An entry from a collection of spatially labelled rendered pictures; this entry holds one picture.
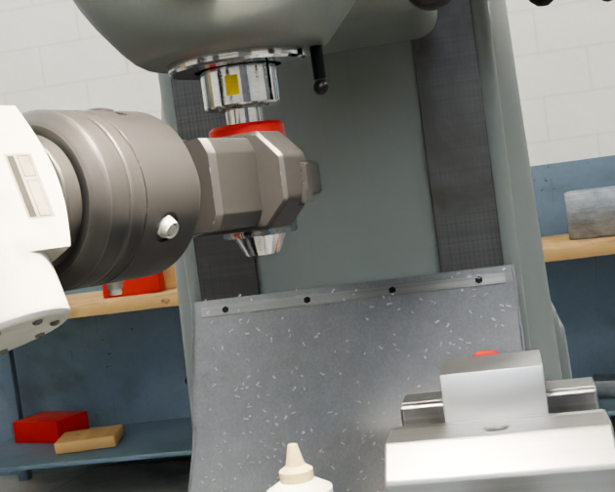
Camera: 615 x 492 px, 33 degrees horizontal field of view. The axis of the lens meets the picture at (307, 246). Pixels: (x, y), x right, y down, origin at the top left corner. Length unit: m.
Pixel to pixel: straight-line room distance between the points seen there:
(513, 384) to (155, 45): 0.28
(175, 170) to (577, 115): 4.38
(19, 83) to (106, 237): 4.86
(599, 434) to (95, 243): 0.28
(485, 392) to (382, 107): 0.45
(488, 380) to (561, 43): 4.30
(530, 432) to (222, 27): 0.28
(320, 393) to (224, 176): 0.47
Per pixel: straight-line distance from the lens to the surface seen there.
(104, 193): 0.48
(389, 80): 1.01
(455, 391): 0.62
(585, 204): 4.33
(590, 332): 4.90
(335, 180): 1.01
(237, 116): 0.64
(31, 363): 5.38
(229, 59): 0.61
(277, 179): 0.57
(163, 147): 0.52
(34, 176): 0.47
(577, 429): 0.58
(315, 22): 0.60
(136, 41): 0.60
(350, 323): 1.00
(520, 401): 0.62
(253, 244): 0.63
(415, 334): 0.98
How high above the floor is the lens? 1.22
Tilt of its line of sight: 3 degrees down
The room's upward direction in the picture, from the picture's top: 8 degrees counter-clockwise
